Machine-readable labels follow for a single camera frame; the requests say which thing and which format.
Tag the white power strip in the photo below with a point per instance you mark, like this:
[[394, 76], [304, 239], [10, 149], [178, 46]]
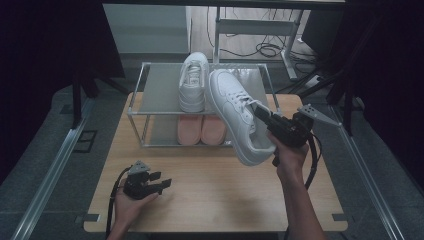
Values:
[[314, 81]]

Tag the white sneaker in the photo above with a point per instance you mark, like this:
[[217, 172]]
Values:
[[193, 90], [233, 110]]

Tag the white-framed desk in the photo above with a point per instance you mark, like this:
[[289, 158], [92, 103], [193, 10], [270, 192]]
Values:
[[253, 26]]

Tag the person's right hand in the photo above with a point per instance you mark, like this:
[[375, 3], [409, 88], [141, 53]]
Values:
[[291, 160]]

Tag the white cabinet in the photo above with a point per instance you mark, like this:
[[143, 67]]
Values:
[[146, 28]]

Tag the pink slipper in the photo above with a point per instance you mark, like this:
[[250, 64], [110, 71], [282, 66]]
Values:
[[213, 130], [189, 131]]

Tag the person's left hand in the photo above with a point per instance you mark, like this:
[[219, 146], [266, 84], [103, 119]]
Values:
[[128, 208]]

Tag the metal shoe rack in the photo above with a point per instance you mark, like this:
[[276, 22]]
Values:
[[160, 90]]

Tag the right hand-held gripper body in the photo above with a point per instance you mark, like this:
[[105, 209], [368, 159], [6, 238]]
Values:
[[290, 130]]

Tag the black computer case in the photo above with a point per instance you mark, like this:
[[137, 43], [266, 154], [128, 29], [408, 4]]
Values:
[[321, 33]]

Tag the dark curtain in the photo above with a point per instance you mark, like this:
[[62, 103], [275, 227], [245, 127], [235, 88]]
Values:
[[393, 83], [40, 66]]

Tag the black metal stand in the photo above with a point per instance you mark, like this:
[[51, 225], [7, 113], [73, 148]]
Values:
[[76, 100], [348, 110]]

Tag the black floor bracket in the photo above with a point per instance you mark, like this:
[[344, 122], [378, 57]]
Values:
[[86, 141]]

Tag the aluminium floor rail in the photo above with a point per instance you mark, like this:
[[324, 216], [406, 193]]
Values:
[[50, 173], [363, 173]]

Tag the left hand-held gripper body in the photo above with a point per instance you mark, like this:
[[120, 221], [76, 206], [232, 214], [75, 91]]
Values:
[[137, 186]]

